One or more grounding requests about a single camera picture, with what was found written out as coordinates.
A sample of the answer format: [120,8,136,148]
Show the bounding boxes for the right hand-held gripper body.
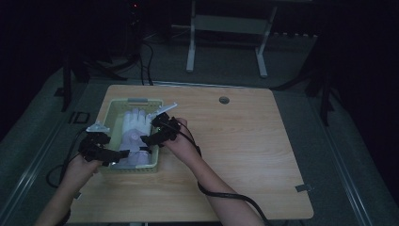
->
[146,102,182,146]

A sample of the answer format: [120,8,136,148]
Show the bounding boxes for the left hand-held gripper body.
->
[77,121,112,163]

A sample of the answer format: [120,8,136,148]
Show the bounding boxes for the lavender and white winter glove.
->
[118,107,152,167]

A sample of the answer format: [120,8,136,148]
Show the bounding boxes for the pale green plastic basket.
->
[99,97,165,174]

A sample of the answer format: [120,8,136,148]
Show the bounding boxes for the person's right hand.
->
[163,117,202,165]

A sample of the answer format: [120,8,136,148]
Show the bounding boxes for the person's left hand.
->
[63,153,102,186]

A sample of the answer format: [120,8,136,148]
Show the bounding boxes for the black tripod stand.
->
[54,51,128,113]

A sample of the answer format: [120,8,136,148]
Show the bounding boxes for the black stand with legs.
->
[272,31,338,127]

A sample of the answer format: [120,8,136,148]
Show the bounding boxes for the black rectangular floor frame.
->
[68,110,91,125]

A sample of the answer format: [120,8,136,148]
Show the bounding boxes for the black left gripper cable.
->
[45,126,90,190]

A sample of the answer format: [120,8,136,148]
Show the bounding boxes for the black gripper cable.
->
[45,126,90,190]
[168,121,272,226]

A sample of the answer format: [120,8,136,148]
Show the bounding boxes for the black floor cables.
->
[136,40,155,87]

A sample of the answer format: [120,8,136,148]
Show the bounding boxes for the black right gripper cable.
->
[168,121,272,226]

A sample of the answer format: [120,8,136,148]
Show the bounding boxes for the white metal table frame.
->
[185,0,279,79]

